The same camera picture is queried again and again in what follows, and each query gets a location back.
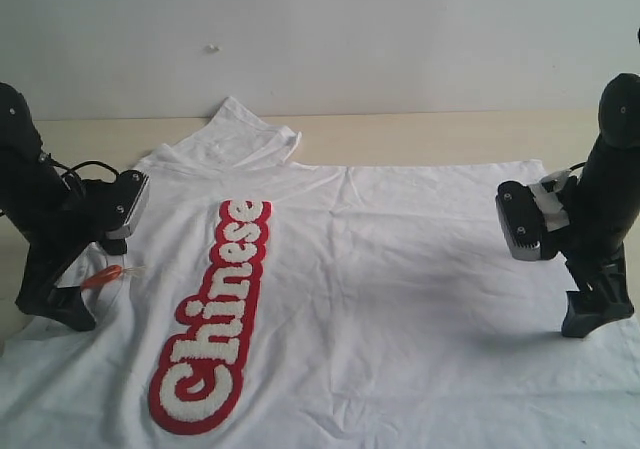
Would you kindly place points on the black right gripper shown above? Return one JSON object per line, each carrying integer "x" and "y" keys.
{"x": 601, "y": 212}

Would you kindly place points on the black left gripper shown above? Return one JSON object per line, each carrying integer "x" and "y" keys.
{"x": 56, "y": 239}

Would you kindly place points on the white t-shirt red lettering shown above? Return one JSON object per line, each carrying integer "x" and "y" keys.
{"x": 279, "y": 305}

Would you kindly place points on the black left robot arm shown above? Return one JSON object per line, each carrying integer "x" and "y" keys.
{"x": 28, "y": 174}

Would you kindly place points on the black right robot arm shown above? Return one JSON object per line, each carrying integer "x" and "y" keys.
{"x": 615, "y": 153}

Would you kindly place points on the orange size tag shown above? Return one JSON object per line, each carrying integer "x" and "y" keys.
{"x": 102, "y": 277}

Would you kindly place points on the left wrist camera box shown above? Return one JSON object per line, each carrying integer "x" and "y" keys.
{"x": 127, "y": 199}

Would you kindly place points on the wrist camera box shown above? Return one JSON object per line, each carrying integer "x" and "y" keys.
{"x": 522, "y": 223}
{"x": 127, "y": 199}

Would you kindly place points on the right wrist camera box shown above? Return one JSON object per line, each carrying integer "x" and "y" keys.
{"x": 522, "y": 223}

